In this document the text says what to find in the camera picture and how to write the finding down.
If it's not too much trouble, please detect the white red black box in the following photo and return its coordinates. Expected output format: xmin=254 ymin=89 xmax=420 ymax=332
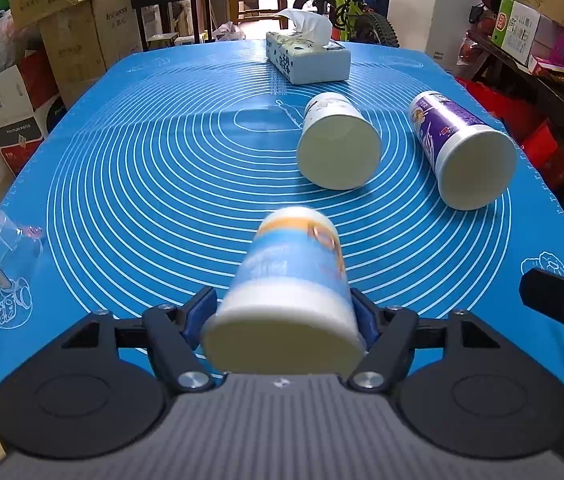
xmin=0 ymin=50 xmax=66 ymax=174

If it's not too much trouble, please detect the wooden chair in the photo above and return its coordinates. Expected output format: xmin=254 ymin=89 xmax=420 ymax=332
xmin=227 ymin=0 xmax=289 ymax=29

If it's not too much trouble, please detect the plastic bag by wall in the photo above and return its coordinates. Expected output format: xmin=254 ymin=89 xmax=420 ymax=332
xmin=0 ymin=10 xmax=41 ymax=73

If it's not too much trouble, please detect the tall brown cardboard box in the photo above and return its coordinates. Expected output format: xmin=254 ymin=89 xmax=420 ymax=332
xmin=39 ymin=0 xmax=142 ymax=107

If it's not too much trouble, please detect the blue silicone baking mat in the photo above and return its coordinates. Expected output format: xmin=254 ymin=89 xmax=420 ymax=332
xmin=0 ymin=41 xmax=564 ymax=382

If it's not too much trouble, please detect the purple white paper cup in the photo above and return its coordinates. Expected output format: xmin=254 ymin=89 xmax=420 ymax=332
xmin=410 ymin=91 xmax=517 ymax=210

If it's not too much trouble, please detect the white chest freezer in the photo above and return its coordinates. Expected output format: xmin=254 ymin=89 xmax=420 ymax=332
xmin=425 ymin=0 xmax=481 ymax=74

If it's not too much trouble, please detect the white grey patterned paper cup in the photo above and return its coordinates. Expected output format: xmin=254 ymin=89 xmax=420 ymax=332
xmin=296 ymin=92 xmax=382 ymax=191

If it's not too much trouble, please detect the black trolley cart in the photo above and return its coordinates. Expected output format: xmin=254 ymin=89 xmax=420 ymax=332
xmin=130 ymin=0 xmax=215 ymax=52

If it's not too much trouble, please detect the white tissue box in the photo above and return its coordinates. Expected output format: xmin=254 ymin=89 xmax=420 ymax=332
xmin=265 ymin=9 xmax=351 ymax=86

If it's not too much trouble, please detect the blue orange paper cup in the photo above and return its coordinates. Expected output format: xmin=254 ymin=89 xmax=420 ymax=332
xmin=201 ymin=207 xmax=367 ymax=377

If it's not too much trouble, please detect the green white carton box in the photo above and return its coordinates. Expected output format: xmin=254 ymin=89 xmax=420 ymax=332
xmin=491 ymin=0 xmax=541 ymax=65

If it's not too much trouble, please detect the green children's bicycle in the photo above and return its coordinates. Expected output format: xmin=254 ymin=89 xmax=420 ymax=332
xmin=293 ymin=0 xmax=400 ymax=48

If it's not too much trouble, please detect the clear plastic cup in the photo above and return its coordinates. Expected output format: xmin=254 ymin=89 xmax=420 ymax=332
xmin=0 ymin=210 xmax=46 ymax=292

